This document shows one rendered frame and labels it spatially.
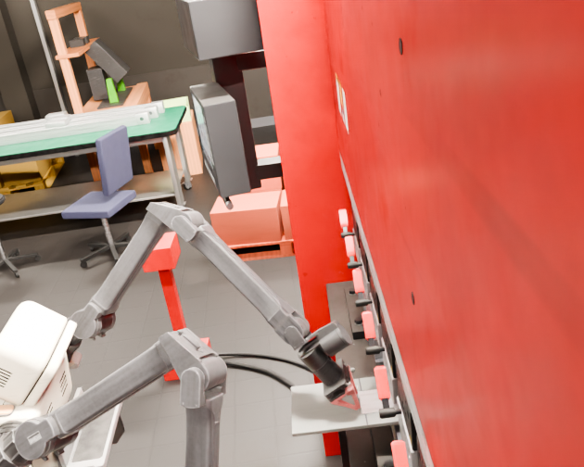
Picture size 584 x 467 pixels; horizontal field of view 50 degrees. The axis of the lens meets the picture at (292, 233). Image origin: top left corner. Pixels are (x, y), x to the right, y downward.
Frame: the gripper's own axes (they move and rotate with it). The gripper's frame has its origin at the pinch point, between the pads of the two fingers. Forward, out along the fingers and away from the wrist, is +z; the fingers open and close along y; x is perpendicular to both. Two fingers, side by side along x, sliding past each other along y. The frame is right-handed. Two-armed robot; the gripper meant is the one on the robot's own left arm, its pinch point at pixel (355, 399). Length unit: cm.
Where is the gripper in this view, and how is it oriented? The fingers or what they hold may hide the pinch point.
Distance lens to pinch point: 162.7
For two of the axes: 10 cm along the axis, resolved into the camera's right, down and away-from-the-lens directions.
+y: -0.2, -4.0, 9.2
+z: 6.3, 7.1, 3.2
